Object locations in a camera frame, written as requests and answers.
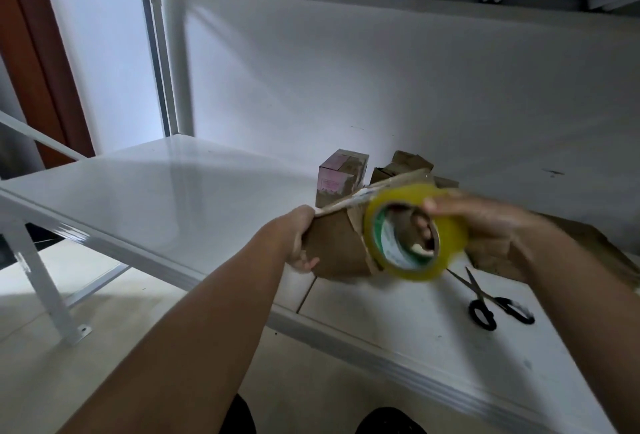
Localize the person's left hand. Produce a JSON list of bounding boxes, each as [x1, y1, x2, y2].
[[262, 205, 322, 274]]

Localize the person's right hand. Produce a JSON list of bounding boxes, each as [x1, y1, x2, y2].
[[421, 194, 561, 280]]

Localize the long cardboard box white label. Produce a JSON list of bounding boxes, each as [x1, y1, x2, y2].
[[303, 169, 441, 280]]

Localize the yellow tape roll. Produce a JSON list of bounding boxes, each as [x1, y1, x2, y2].
[[362, 183, 470, 283]]

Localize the pink carton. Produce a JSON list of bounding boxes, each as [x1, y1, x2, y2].
[[315, 149, 371, 210]]

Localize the black handled scissors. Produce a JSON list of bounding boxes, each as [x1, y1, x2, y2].
[[445, 265, 536, 332]]

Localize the corrugated cardboard box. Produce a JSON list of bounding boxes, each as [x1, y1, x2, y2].
[[370, 150, 436, 186]]

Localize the person's right forearm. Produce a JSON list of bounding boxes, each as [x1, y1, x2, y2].
[[520, 233, 640, 434]]

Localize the person's left forearm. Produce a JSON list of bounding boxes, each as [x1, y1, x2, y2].
[[60, 219, 301, 434]]

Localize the person's black trousers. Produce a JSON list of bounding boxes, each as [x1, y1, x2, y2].
[[220, 393, 429, 434]]

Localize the white metal shelf rack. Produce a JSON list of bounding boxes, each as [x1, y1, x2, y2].
[[0, 0, 640, 434]]

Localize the perforated white metal rack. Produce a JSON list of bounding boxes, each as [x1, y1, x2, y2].
[[0, 109, 131, 345]]

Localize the red-brown door frame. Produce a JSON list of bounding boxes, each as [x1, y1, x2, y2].
[[0, 0, 96, 170]]

